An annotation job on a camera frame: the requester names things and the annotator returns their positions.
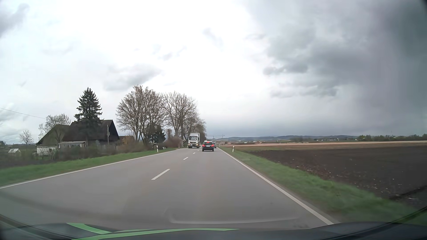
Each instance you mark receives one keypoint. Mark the dark car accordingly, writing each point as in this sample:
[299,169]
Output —
[208,146]

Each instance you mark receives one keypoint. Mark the white lorry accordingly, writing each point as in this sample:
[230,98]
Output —
[193,140]

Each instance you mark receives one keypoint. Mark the row of bare trees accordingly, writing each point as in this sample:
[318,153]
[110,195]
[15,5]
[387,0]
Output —
[146,113]

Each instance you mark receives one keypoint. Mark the grey asphalt road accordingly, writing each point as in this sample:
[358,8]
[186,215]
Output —
[200,186]

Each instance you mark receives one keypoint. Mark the road markings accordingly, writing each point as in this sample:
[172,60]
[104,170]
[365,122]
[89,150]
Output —
[160,174]

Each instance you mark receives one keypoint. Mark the pole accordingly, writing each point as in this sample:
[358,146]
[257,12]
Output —
[107,134]

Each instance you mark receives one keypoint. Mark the car's own bonnet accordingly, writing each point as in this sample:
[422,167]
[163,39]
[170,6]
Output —
[206,233]

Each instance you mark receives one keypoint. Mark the hedge of bare bushes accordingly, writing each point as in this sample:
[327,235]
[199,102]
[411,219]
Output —
[100,150]

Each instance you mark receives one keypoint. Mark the tall dark conifer tree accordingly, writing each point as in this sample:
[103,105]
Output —
[88,106]

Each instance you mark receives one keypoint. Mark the dark-roofed house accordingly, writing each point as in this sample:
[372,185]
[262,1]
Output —
[86,133]

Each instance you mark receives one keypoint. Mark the grass verge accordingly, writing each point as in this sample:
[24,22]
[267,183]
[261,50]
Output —
[66,165]
[320,190]

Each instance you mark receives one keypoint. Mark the dark ploughed field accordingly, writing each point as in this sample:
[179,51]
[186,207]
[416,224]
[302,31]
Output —
[350,163]

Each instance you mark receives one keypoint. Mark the distant row of trees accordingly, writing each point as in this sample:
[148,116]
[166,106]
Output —
[390,137]

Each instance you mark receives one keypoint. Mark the small bare tree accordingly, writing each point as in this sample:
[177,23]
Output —
[26,136]

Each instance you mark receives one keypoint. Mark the small white shed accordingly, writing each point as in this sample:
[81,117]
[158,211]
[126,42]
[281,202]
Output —
[14,151]

